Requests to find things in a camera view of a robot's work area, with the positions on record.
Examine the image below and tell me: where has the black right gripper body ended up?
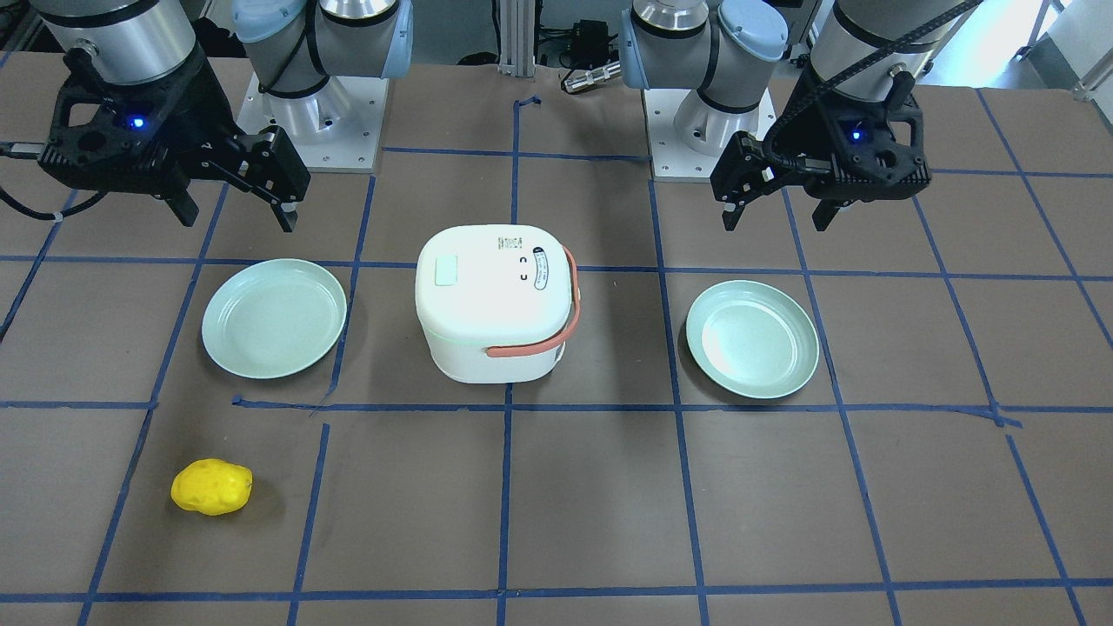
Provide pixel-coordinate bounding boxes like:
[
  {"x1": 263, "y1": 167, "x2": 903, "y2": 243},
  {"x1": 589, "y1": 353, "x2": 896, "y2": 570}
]
[{"x1": 38, "y1": 49, "x2": 311, "y2": 207}]

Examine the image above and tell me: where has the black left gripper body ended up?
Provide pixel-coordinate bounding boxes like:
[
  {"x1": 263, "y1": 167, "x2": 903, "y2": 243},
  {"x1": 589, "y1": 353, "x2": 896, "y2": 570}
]
[{"x1": 709, "y1": 69, "x2": 930, "y2": 203}]

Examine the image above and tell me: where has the white rice cooker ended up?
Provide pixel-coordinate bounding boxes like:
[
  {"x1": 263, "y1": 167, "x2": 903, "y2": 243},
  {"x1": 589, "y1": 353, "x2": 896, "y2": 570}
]
[{"x1": 415, "y1": 224, "x2": 582, "y2": 384}]

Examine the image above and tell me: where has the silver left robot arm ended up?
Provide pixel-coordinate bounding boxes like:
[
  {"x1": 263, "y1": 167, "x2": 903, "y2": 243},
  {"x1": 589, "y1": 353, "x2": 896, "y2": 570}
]
[{"x1": 617, "y1": 1, "x2": 976, "y2": 231}]

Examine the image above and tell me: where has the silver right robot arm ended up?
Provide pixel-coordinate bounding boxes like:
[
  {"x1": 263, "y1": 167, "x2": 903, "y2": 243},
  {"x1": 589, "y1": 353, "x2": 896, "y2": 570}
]
[{"x1": 3, "y1": 1, "x2": 414, "y2": 231}]

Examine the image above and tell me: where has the pale green plate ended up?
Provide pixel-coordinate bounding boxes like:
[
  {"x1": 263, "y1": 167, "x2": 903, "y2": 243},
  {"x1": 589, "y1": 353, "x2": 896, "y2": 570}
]
[
  {"x1": 684, "y1": 280, "x2": 820, "y2": 400},
  {"x1": 200, "y1": 258, "x2": 349, "y2": 380}
]

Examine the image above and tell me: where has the black power adapter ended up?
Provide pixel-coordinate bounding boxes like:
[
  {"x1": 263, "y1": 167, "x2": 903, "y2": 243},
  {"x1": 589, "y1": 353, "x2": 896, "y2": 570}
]
[{"x1": 568, "y1": 19, "x2": 611, "y2": 69}]

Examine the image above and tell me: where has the yellow toy potato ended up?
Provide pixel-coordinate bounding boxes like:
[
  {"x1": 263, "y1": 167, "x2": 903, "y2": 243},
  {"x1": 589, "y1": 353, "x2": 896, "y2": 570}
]
[{"x1": 170, "y1": 458, "x2": 254, "y2": 516}]

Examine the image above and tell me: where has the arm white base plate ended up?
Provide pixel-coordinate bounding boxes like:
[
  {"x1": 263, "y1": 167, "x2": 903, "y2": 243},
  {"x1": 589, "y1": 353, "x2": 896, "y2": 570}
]
[
  {"x1": 236, "y1": 76, "x2": 392, "y2": 174},
  {"x1": 643, "y1": 89, "x2": 776, "y2": 183}
]

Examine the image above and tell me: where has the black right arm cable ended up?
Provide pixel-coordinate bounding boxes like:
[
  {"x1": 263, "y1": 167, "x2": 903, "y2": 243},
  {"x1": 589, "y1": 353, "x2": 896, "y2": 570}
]
[{"x1": 0, "y1": 143, "x2": 110, "y2": 221}]

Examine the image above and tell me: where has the silver cable connector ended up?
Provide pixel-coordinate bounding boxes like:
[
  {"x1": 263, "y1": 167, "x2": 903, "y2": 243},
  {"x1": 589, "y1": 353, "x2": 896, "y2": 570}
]
[{"x1": 560, "y1": 61, "x2": 623, "y2": 95}]

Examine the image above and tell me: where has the aluminium frame post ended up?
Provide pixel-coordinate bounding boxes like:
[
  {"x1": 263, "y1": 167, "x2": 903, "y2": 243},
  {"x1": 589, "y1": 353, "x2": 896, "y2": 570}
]
[{"x1": 496, "y1": 0, "x2": 536, "y2": 79}]

